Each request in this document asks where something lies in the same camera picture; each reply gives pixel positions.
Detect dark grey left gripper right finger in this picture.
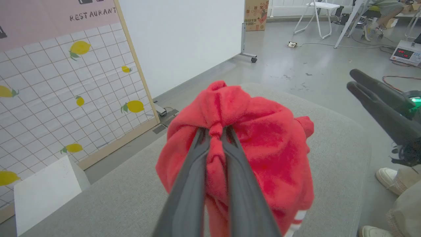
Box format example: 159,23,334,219
220,126,282,237

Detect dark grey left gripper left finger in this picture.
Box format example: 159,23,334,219
152,128,211,237

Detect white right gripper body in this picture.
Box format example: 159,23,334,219
403,90,421,125

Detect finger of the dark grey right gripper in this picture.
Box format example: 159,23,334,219
349,69,415,111
347,81,421,147

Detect red jersey garment white trim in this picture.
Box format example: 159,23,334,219
155,80,315,237

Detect bench power supply red display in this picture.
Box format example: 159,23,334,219
390,40,421,67

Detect white sneaker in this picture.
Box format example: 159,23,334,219
376,168,407,197
359,225,391,237

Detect black floor tape patch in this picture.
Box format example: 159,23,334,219
152,109,180,134

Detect white table with slanted leg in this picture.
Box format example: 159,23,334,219
334,0,366,49

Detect grey fabric sofa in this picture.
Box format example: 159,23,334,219
20,82,372,237

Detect seated person in green shirt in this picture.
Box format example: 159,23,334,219
363,0,406,42

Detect white folding chair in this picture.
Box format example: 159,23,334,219
294,0,341,40

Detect beige trouser leg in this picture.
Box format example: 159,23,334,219
386,165,421,237

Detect large printed cardboard box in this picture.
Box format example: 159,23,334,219
245,0,269,32

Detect white box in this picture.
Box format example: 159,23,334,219
14,155,91,237

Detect white rolling partition board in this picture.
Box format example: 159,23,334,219
118,0,258,99

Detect lemon print restaurant backdrop panel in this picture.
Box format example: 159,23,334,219
0,0,161,224

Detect orange floor cable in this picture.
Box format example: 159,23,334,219
382,75,421,93

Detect white floor cable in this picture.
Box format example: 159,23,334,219
297,42,395,50

